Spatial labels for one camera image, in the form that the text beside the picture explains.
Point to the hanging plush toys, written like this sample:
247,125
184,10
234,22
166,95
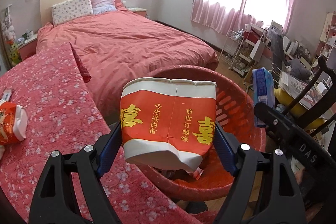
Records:
10,37

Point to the pink pillow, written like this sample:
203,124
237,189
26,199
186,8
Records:
103,2

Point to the grey office chair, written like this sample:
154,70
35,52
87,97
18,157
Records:
277,48

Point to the red floral tablecloth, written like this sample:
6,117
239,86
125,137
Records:
57,113

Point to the small red white wrapper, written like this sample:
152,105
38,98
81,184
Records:
196,173

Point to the small white sachet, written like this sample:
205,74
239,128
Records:
5,95

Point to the blue tissue packet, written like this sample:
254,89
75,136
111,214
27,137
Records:
262,87

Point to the pink and white bookshelf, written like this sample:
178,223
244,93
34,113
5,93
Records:
328,37

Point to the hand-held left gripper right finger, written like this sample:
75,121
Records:
223,148

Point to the pink nightstand with book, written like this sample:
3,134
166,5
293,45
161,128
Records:
137,11

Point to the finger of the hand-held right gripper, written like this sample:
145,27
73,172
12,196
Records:
267,115

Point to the bed with red cover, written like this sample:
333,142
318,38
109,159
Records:
126,43

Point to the dark wooden chair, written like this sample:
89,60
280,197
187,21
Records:
324,69

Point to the red and white paper cup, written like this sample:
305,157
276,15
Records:
168,121

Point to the orange plastic laundry basket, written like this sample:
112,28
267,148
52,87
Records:
236,121

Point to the white floral pillow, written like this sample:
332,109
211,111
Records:
72,8

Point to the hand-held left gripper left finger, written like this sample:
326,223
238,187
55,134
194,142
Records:
110,146

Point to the yellow basin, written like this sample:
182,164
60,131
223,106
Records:
283,98

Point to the pink nightstand with mugs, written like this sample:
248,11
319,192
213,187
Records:
27,48

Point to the white rolling cart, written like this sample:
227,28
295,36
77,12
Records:
232,53

